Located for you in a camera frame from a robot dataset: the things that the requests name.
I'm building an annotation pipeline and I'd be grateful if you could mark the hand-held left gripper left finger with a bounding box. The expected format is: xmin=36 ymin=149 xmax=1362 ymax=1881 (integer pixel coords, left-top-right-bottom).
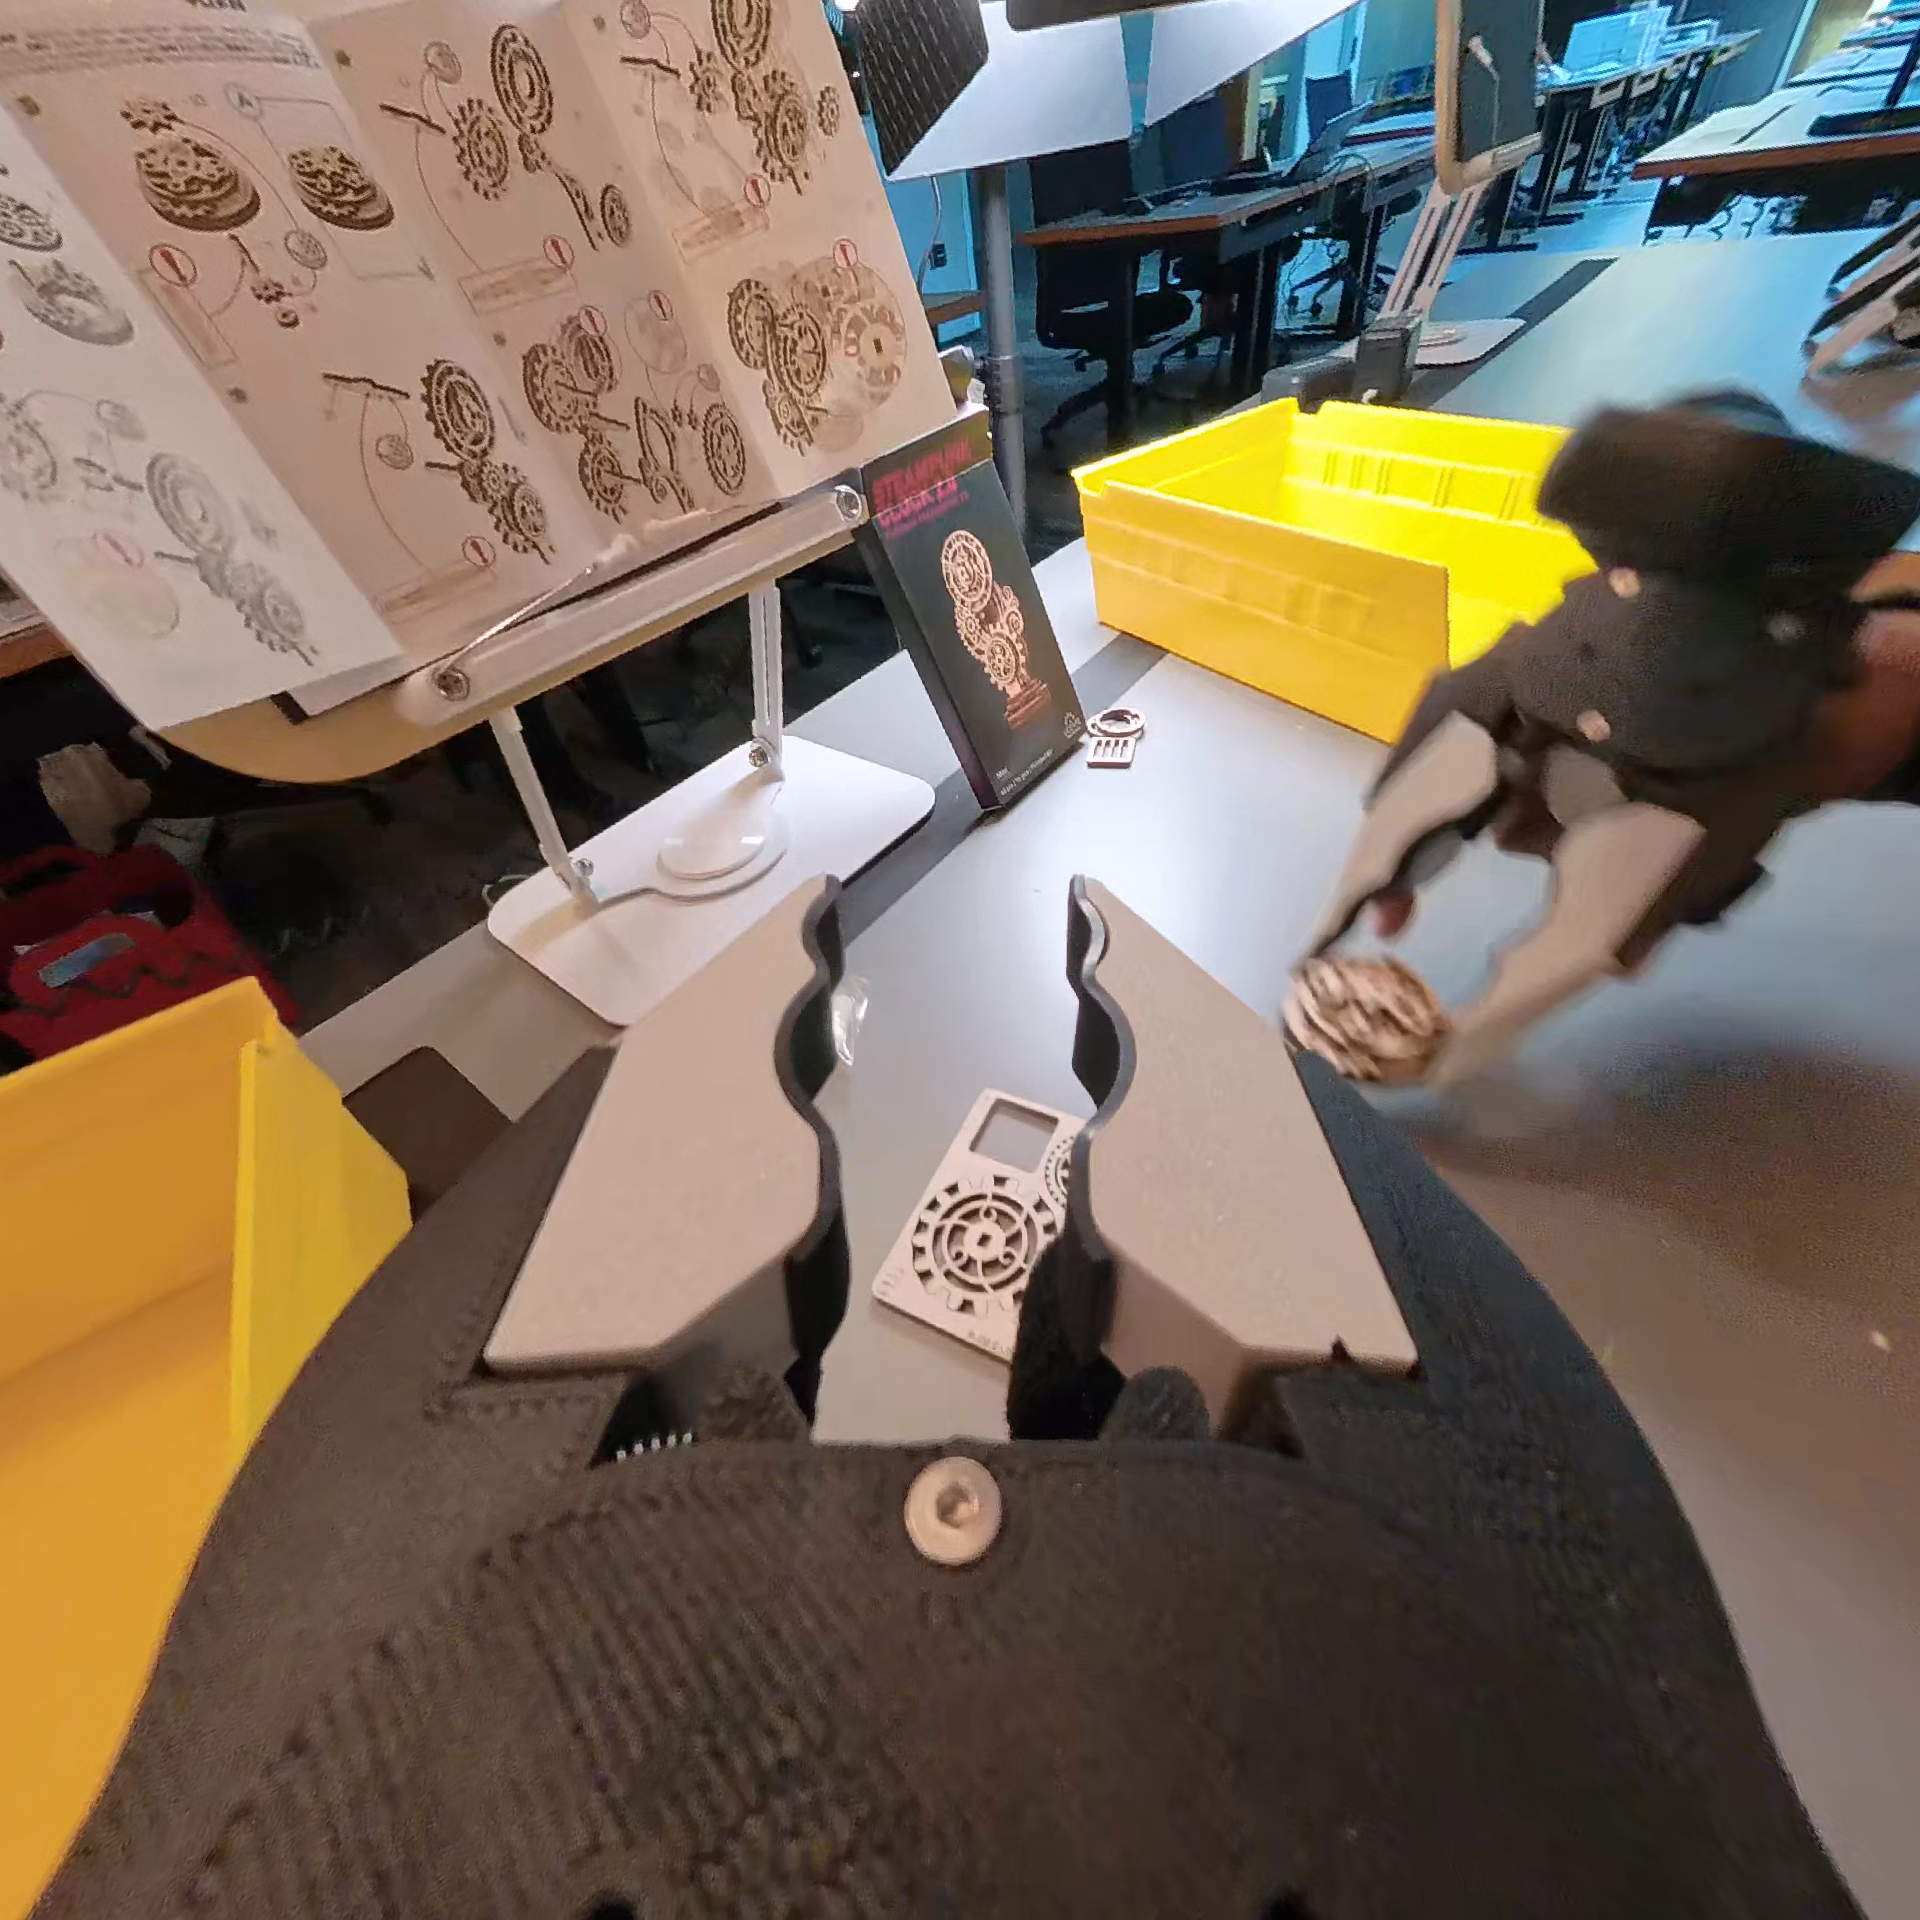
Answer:
xmin=483 ymin=874 xmax=848 ymax=1427

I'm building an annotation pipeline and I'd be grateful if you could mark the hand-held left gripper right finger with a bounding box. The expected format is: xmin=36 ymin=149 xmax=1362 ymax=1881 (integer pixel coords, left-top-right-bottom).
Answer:
xmin=1007 ymin=874 xmax=1421 ymax=1441

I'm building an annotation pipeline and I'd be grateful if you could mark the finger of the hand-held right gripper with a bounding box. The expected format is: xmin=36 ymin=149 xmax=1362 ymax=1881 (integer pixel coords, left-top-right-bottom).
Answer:
xmin=1306 ymin=710 xmax=1509 ymax=963
xmin=1421 ymin=803 xmax=1712 ymax=1089

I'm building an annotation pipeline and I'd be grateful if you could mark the wooden gear assembly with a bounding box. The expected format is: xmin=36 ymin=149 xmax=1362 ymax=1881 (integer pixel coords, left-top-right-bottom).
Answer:
xmin=1283 ymin=950 xmax=1454 ymax=1085

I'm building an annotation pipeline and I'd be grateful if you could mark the plywood sheet with gear cutouts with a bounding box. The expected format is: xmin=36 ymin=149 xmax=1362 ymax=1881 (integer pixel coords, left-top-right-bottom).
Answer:
xmin=874 ymin=1089 xmax=1091 ymax=1364

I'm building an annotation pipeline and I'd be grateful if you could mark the assembly instruction booklet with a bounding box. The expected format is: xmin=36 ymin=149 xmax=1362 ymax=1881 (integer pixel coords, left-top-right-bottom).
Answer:
xmin=0 ymin=0 xmax=962 ymax=730

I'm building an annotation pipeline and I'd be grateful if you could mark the grey desk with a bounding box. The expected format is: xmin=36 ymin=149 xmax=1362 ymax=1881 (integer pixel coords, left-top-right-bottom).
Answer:
xmin=299 ymin=223 xmax=1920 ymax=1907

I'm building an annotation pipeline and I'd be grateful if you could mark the dark desk with brown edge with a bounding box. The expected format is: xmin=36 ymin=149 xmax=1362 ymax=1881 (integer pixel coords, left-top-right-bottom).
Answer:
xmin=1019 ymin=137 xmax=1442 ymax=444

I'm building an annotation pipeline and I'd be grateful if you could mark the person's right hand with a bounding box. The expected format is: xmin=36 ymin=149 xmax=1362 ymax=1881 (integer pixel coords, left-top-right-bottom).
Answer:
xmin=1822 ymin=591 xmax=1920 ymax=804

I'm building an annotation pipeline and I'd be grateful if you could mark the yellow plastic bin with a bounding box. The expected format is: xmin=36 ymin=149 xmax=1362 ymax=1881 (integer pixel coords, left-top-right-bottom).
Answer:
xmin=0 ymin=977 xmax=413 ymax=1920
xmin=1072 ymin=397 xmax=1599 ymax=746

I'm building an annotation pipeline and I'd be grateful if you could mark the white book stand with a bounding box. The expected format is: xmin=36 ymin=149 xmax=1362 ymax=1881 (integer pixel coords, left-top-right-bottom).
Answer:
xmin=164 ymin=479 xmax=940 ymax=1028

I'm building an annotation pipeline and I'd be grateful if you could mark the black kit box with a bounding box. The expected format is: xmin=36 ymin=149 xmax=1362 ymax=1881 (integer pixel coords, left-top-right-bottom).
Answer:
xmin=852 ymin=404 xmax=1087 ymax=817

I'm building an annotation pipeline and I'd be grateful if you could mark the red bag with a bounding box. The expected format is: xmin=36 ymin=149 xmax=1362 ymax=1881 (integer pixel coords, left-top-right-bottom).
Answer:
xmin=0 ymin=844 xmax=296 ymax=1061

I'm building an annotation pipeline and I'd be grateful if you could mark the dark screen on white stand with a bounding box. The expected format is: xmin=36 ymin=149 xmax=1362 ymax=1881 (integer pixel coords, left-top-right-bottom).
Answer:
xmin=1350 ymin=0 xmax=1549 ymax=365

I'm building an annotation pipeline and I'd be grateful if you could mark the black office chair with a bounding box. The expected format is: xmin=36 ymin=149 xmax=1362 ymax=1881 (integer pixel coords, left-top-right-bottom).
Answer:
xmin=1030 ymin=141 xmax=1202 ymax=399

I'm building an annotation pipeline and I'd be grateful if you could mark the grey metal pole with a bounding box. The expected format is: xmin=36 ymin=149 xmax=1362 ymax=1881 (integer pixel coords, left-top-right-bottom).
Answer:
xmin=979 ymin=162 xmax=1040 ymax=518

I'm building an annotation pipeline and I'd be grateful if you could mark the white tilted panel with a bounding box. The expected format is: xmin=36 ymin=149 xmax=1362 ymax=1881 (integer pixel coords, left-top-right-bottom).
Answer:
xmin=901 ymin=0 xmax=1360 ymax=186

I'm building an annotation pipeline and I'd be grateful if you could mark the black perforated panel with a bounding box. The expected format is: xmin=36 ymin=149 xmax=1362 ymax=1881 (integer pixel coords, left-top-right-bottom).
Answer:
xmin=852 ymin=0 xmax=992 ymax=177

